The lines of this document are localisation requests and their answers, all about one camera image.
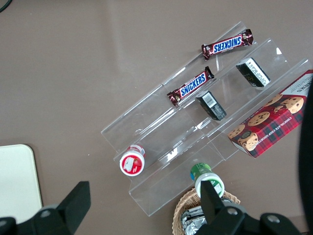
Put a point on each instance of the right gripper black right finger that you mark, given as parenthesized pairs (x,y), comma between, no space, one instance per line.
(212,205)

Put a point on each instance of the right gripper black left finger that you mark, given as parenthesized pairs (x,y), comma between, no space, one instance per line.
(71,210)

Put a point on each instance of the light oval wicker basket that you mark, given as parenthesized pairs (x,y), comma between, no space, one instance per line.
(181,210)

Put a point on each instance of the cream plastic tray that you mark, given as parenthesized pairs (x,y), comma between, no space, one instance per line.
(17,181)

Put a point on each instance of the foil wrapped pack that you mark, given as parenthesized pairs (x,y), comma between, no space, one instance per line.
(190,222)

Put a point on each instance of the green yogurt cup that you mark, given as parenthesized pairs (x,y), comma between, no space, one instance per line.
(203,172)

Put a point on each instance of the red lid yogurt cup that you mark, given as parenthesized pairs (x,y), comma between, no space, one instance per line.
(132,164)

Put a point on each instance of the small black carton box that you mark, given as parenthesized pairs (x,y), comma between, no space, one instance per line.
(254,73)
(211,106)

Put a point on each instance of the red tartan cookie box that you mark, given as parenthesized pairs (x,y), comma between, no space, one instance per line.
(269,117)

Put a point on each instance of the clear acrylic stepped shelf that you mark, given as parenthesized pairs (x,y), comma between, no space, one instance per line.
(156,117)

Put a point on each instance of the Snickers chocolate bar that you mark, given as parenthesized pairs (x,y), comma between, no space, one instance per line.
(227,44)
(193,85)

